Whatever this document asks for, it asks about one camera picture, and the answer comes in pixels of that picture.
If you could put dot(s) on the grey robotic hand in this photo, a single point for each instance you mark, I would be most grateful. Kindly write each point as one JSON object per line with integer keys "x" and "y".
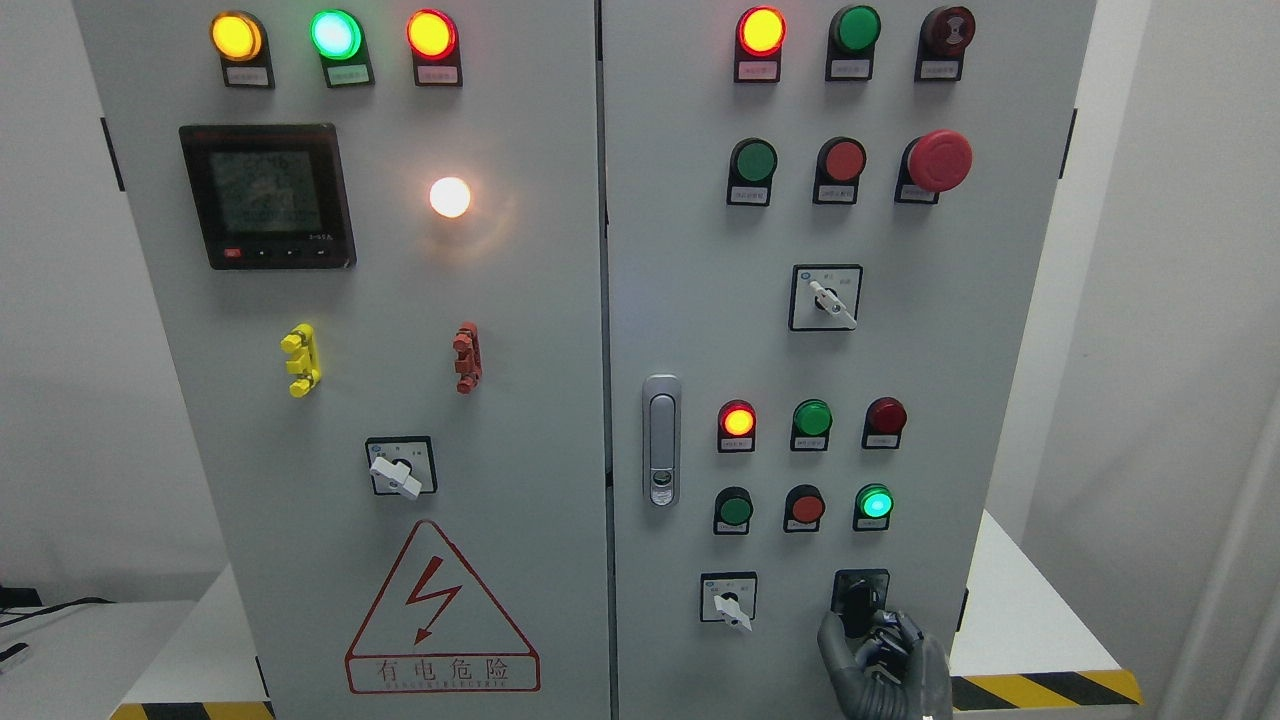
{"x": 897, "y": 672}

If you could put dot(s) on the black rotary knob switch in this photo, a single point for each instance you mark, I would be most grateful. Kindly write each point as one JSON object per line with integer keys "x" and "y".
{"x": 857, "y": 594}

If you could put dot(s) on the black yellow hazard tape right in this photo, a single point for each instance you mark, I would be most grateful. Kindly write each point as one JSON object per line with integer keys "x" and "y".
{"x": 1062, "y": 689}

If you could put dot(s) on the black yellow hazard tape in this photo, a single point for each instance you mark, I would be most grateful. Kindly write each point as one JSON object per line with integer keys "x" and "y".
{"x": 240, "y": 710}
{"x": 1062, "y": 689}

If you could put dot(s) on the green push button lower right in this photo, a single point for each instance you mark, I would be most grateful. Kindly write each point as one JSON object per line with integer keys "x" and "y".
{"x": 872, "y": 509}

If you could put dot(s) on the red push button lower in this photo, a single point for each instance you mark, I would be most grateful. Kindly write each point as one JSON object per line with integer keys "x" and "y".
{"x": 804, "y": 507}

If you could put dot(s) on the green push button lower left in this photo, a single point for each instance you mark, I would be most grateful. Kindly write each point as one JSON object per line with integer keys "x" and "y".
{"x": 732, "y": 512}

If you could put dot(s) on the red indicator middle right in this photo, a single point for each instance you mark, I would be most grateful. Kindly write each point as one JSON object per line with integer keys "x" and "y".
{"x": 884, "y": 423}

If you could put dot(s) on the green indicator middle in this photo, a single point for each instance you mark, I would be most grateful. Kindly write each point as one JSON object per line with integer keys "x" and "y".
{"x": 811, "y": 424}

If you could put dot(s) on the red lit indicator middle left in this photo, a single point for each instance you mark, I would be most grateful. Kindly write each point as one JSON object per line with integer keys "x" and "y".
{"x": 736, "y": 427}

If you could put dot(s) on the red high voltage warning sticker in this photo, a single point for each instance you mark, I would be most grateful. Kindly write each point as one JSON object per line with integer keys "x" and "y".
{"x": 435, "y": 627}

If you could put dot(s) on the grey electrical cabinet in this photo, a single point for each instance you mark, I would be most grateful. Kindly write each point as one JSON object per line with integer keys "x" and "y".
{"x": 599, "y": 250}

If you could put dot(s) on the red push button upper row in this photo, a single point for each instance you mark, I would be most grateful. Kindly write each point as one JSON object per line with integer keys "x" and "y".
{"x": 838, "y": 167}

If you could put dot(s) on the red emergency stop button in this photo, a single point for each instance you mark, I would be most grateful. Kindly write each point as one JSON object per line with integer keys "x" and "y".
{"x": 931, "y": 164}

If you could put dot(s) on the red terminal connector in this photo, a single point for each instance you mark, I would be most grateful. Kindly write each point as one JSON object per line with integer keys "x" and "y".
{"x": 468, "y": 364}

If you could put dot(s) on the green push button upper row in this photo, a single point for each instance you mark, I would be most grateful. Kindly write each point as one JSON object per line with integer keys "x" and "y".
{"x": 753, "y": 162}

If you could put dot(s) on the green indicator top right door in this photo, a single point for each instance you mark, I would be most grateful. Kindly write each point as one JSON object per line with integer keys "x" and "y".
{"x": 853, "y": 34}

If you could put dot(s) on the dark red buzzer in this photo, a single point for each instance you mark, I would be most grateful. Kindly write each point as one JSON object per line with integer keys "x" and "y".
{"x": 944, "y": 36}

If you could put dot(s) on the white glowing lamp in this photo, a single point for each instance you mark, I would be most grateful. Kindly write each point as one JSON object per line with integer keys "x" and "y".
{"x": 450, "y": 197}

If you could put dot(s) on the red lit indicator top right door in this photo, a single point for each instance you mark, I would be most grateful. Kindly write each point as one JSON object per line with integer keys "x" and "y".
{"x": 759, "y": 37}

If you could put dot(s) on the yellow terminal connector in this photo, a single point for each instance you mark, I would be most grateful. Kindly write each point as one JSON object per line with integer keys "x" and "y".
{"x": 299, "y": 345}

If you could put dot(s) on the black yellow hazard tape left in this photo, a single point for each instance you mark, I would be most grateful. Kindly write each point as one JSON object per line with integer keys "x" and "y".
{"x": 240, "y": 710}

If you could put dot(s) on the black digital power meter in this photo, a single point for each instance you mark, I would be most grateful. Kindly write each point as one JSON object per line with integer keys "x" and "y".
{"x": 270, "y": 197}

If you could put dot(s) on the red orange indicator light left door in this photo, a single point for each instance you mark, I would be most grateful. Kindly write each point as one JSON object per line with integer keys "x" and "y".
{"x": 435, "y": 51}

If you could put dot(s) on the green lit indicator light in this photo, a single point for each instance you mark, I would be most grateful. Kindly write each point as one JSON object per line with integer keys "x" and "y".
{"x": 339, "y": 40}

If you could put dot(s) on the black antenna device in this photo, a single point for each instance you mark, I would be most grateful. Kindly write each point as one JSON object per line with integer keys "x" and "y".
{"x": 19, "y": 598}

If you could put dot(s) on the small black white adapter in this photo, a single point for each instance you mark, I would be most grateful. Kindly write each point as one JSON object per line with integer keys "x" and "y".
{"x": 12, "y": 655}

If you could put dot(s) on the yellow indicator light top left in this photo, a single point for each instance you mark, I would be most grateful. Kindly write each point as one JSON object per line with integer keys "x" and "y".
{"x": 243, "y": 48}

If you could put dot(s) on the white selector switch lower right door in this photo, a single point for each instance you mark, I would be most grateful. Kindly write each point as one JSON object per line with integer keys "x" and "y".
{"x": 729, "y": 597}

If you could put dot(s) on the white selector switch door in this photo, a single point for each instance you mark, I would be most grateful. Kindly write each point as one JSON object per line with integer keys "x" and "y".
{"x": 402, "y": 465}
{"x": 729, "y": 597}

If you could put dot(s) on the silver door handle lock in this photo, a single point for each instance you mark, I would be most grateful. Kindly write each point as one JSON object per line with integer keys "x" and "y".
{"x": 661, "y": 438}

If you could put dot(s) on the white selector switch upper right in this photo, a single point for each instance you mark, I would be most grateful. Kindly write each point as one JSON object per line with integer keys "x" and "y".
{"x": 825, "y": 297}

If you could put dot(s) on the white selector switch left door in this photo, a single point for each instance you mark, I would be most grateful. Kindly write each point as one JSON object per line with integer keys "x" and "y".
{"x": 402, "y": 465}

